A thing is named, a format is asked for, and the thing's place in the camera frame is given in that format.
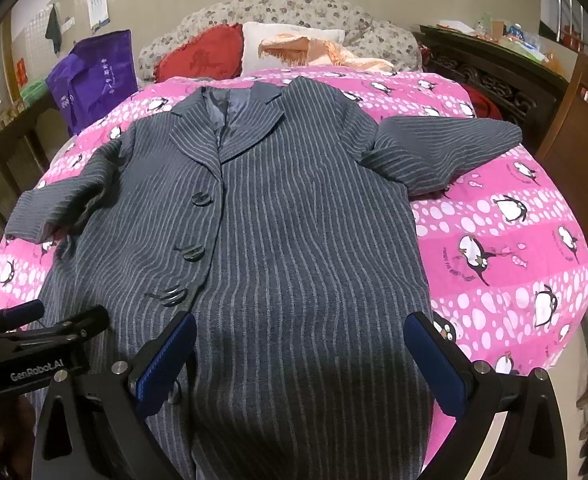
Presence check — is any grey pinstriped coat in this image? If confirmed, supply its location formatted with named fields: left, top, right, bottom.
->
left=6, top=77, right=522, bottom=479

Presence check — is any dark wooden side table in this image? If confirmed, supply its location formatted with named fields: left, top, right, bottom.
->
left=0, top=90, right=58, bottom=226

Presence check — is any green plastic basket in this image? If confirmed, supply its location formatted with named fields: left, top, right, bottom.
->
left=20, top=79, right=49, bottom=107

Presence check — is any purple shopping bag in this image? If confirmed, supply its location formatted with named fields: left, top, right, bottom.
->
left=46, top=29, right=138, bottom=136

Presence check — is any dark cloth on hook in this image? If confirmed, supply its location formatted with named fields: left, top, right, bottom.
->
left=44, top=6, right=62, bottom=55

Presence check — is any red cloth beside bed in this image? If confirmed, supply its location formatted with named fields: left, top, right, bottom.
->
left=461, top=84, right=502, bottom=120

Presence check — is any dark carved wooden sideboard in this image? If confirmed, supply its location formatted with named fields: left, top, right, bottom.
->
left=414, top=25, right=568, bottom=153

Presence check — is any red heart cushion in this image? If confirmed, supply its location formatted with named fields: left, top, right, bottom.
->
left=154, top=24, right=244, bottom=82

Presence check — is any white pillow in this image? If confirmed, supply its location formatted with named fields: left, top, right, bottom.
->
left=241, top=22, right=345, bottom=76

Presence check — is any peach fringed scarf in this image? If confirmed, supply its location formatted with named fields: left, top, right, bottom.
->
left=257, top=34, right=394, bottom=74

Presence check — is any floral padded headboard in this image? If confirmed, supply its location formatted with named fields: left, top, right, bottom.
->
left=138, top=0, right=422, bottom=81

